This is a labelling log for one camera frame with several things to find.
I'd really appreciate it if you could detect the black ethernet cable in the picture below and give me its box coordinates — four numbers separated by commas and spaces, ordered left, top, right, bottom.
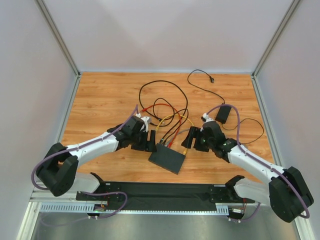
147, 97, 189, 146

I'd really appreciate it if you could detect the thin black DC cable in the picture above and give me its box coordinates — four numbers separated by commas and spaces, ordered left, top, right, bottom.
221, 117, 265, 145

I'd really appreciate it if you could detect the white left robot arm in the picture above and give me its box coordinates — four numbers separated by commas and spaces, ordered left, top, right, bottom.
32, 114, 157, 197

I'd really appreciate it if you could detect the aluminium front frame rail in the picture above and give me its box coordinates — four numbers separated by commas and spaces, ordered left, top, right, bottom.
29, 181, 304, 207

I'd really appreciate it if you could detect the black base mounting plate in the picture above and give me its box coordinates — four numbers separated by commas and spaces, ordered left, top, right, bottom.
75, 180, 256, 212

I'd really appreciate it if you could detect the grey ethernet cable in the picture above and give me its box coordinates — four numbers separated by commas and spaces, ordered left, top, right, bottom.
169, 128, 192, 143

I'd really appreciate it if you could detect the aluminium frame post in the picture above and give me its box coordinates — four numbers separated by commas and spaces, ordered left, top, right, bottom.
34, 0, 81, 76
251, 0, 302, 77

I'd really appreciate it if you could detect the black mains power cord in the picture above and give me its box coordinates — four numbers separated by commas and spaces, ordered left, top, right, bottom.
187, 69, 226, 106

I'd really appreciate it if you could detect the black cable teal plug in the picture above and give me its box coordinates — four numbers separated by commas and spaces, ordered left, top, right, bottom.
138, 80, 189, 148

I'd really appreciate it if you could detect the black network switch box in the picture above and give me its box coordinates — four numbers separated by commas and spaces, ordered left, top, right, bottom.
148, 143, 186, 175

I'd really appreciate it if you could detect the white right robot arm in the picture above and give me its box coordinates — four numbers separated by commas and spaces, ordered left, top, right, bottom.
181, 120, 314, 223

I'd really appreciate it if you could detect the red ethernet cable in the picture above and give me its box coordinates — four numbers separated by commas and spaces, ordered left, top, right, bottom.
140, 103, 182, 148

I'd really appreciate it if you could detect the aluminium left frame post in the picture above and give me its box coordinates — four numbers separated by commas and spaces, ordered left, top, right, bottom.
34, 0, 81, 76

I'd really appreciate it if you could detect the black power adapter brick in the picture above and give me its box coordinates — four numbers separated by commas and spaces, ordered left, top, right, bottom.
215, 105, 232, 124

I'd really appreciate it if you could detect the yellow ethernet cable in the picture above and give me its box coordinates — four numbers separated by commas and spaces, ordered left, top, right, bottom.
155, 114, 195, 155

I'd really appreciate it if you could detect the grey slotted cable duct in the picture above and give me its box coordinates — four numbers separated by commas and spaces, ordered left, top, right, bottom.
39, 202, 229, 216

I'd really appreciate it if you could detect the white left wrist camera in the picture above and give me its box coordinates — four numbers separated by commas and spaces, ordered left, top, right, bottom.
135, 113, 152, 132

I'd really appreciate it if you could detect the aluminium right frame post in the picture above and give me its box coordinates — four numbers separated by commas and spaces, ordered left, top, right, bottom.
251, 0, 302, 77

